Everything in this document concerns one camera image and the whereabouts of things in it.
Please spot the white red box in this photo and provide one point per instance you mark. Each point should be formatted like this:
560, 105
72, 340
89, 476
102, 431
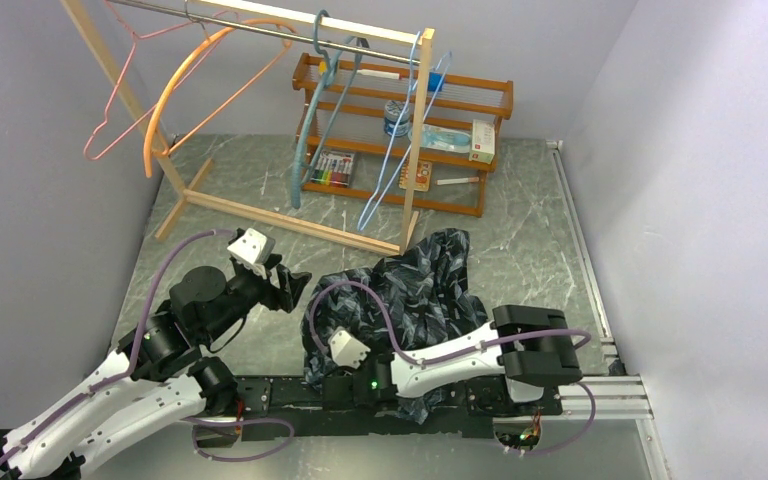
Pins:
483, 140

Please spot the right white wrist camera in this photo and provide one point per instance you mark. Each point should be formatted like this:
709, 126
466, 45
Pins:
346, 350

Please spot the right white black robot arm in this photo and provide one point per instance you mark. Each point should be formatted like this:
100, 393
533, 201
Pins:
531, 348

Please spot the wooden clothes rack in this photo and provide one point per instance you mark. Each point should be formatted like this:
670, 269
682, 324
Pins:
284, 23

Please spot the light blue wire hanger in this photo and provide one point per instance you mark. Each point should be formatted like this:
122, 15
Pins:
391, 162

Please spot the orange small book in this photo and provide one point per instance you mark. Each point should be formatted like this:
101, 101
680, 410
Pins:
422, 178

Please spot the dark patterned shorts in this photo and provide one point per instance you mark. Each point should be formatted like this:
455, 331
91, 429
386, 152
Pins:
424, 293

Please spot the brown wooden shelf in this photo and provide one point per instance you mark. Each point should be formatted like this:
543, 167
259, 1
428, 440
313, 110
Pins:
359, 125

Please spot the pink white marker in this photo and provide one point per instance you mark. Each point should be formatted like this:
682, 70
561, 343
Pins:
457, 181

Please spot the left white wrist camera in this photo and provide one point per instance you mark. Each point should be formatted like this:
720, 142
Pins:
252, 249

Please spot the pink wire hanger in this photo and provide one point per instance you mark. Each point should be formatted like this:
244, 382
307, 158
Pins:
86, 27

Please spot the blue block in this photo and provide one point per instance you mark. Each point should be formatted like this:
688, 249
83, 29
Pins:
435, 82

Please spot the clear blue plastic pack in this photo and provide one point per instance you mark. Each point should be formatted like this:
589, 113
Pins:
445, 139

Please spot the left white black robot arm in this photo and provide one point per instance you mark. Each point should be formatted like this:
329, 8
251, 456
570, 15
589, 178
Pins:
158, 374

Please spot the teal plastic hanger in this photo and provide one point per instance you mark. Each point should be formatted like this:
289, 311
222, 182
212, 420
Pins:
301, 171

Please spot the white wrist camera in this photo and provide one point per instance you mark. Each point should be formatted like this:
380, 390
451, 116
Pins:
346, 350
252, 249

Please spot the orange plastic hanger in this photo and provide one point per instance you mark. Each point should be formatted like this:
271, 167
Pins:
191, 63

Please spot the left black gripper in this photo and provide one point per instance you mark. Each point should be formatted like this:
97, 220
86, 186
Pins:
294, 282

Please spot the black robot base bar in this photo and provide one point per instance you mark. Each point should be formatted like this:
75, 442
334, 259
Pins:
350, 405

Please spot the marker set box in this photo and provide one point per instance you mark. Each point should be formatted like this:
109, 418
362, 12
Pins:
334, 168

